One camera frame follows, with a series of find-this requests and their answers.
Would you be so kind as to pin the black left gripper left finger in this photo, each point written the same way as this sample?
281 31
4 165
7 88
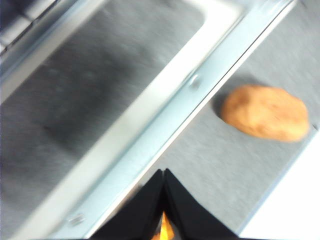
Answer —
140 215

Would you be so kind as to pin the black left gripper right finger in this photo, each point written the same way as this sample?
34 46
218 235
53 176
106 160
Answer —
192 215

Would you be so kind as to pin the white glass oven door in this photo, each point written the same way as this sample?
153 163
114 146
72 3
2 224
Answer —
100 87

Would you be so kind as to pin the orange corn cob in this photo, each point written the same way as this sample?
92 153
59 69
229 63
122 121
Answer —
165 230

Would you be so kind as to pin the brown potato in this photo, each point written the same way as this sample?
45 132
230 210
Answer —
267 112

